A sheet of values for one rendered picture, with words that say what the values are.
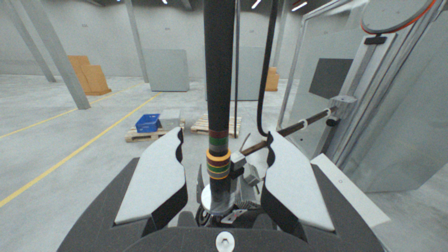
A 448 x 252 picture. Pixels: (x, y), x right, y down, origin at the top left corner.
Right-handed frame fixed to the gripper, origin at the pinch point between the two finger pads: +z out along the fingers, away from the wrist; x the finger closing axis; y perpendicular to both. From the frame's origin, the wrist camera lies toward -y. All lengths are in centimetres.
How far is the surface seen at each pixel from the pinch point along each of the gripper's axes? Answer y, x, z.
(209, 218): 40.3, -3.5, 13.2
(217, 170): 10.4, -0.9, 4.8
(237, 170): 13.2, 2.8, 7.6
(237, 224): 34.9, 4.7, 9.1
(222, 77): -4.1, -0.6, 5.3
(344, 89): 5, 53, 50
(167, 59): 17, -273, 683
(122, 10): -261, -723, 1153
